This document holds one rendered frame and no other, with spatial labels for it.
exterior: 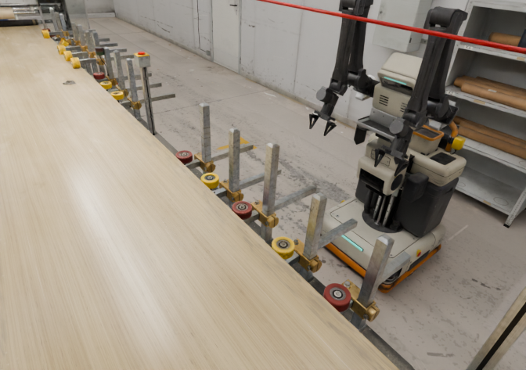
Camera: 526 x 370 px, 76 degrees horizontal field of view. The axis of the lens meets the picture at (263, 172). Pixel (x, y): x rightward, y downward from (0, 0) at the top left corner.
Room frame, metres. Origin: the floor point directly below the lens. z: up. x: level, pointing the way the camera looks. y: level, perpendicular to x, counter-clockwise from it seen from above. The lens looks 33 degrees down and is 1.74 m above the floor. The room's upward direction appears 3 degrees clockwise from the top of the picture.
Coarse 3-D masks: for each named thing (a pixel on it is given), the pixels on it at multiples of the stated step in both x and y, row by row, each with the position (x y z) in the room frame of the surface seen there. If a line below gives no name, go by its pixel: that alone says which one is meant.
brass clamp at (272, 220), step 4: (260, 200) 1.16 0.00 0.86; (252, 204) 1.13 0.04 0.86; (260, 204) 1.13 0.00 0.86; (252, 208) 1.12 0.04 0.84; (256, 208) 1.10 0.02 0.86; (260, 208) 1.10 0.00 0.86; (260, 212) 1.08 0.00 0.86; (260, 216) 1.08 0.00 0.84; (264, 216) 1.06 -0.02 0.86; (268, 216) 1.06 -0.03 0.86; (272, 216) 1.06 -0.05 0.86; (260, 220) 1.08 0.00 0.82; (264, 220) 1.06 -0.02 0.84; (268, 220) 1.04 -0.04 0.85; (272, 220) 1.04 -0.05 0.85; (276, 220) 1.05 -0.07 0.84; (264, 224) 1.06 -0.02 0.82; (268, 224) 1.03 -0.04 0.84; (272, 224) 1.04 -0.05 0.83; (276, 224) 1.05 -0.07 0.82
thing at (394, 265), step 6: (396, 258) 0.90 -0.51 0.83; (402, 258) 0.90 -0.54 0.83; (408, 258) 0.90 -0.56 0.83; (390, 264) 0.86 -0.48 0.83; (396, 264) 0.87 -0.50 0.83; (402, 264) 0.88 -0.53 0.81; (384, 270) 0.84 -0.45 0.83; (390, 270) 0.84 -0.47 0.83; (396, 270) 0.86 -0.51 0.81; (384, 276) 0.81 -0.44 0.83; (360, 288) 0.75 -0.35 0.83; (342, 312) 0.66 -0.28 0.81
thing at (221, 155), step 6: (246, 144) 1.68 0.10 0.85; (252, 144) 1.69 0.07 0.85; (228, 150) 1.60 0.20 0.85; (240, 150) 1.63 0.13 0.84; (246, 150) 1.65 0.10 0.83; (216, 156) 1.53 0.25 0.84; (222, 156) 1.56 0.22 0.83; (228, 156) 1.58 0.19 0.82; (192, 162) 1.45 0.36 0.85; (198, 162) 1.46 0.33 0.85; (192, 168) 1.44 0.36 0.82
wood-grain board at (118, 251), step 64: (0, 64) 2.70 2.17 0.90; (64, 64) 2.81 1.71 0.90; (0, 128) 1.59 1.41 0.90; (64, 128) 1.64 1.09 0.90; (128, 128) 1.68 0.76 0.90; (0, 192) 1.05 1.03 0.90; (64, 192) 1.07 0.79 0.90; (128, 192) 1.10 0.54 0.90; (192, 192) 1.13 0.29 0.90; (0, 256) 0.73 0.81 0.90; (64, 256) 0.75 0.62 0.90; (128, 256) 0.76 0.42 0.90; (192, 256) 0.78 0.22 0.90; (256, 256) 0.80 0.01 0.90; (0, 320) 0.52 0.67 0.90; (64, 320) 0.53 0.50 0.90; (128, 320) 0.54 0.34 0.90; (192, 320) 0.55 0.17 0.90; (256, 320) 0.56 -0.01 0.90; (320, 320) 0.57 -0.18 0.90
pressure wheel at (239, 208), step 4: (236, 204) 1.06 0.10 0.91; (240, 204) 1.06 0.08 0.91; (244, 204) 1.06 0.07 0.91; (248, 204) 1.06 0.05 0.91; (232, 208) 1.03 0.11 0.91; (236, 208) 1.04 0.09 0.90; (240, 208) 1.04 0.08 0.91; (244, 208) 1.04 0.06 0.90; (248, 208) 1.04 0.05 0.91; (236, 212) 1.01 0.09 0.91; (240, 212) 1.01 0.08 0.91; (244, 212) 1.01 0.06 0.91; (248, 212) 1.02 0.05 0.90; (240, 216) 1.01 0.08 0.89; (244, 216) 1.01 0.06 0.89; (248, 216) 1.02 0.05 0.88
